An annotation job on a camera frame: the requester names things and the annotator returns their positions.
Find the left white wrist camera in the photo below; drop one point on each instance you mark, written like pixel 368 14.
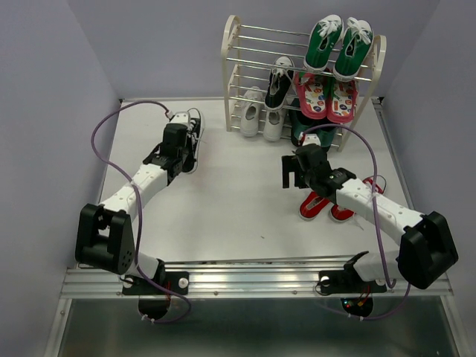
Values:
pixel 181 118

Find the green canvas sneaker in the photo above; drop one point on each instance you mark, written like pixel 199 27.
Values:
pixel 323 38
pixel 356 45

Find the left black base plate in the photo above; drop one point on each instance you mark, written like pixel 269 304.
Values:
pixel 175 281

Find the aluminium mounting rail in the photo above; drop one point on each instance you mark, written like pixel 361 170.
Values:
pixel 292 279

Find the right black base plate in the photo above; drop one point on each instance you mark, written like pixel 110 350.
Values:
pixel 349 284

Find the cream metal shoe shelf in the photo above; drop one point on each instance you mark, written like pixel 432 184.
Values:
pixel 249 52

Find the right green canvas sneaker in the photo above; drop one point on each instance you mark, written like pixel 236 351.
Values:
pixel 356 45

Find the right dark green shoe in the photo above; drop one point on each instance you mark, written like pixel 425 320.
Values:
pixel 326 134

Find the left pink patterned slipper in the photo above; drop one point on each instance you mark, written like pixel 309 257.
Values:
pixel 312 91

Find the left green canvas sneaker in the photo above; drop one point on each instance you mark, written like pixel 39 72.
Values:
pixel 323 38

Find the pink patterned slipper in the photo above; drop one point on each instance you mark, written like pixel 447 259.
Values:
pixel 312 91
pixel 341 101

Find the dark green shoe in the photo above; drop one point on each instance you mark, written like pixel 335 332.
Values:
pixel 326 134
pixel 299 121

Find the red canvas sneaker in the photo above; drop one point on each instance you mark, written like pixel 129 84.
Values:
pixel 312 206
pixel 340 214

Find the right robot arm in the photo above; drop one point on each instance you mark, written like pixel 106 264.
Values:
pixel 426 248

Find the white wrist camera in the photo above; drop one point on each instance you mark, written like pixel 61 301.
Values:
pixel 181 118
pixel 308 139

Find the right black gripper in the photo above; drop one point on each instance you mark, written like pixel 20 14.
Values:
pixel 290 163

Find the left dark green shoe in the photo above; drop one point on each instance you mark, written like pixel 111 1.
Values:
pixel 299 121

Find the black canvas sneaker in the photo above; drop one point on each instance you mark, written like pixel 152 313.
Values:
pixel 195 132
pixel 280 81

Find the white sneaker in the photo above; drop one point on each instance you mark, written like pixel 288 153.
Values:
pixel 274 122
pixel 251 107

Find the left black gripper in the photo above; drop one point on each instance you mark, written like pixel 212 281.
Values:
pixel 186 137

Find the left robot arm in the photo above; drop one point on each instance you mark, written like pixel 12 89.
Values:
pixel 105 237

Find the right pink patterned slipper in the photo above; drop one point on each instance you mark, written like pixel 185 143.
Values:
pixel 341 101

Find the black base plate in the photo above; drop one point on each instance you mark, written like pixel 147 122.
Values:
pixel 349 284
pixel 175 281

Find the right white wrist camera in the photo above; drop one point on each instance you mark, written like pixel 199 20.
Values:
pixel 308 139

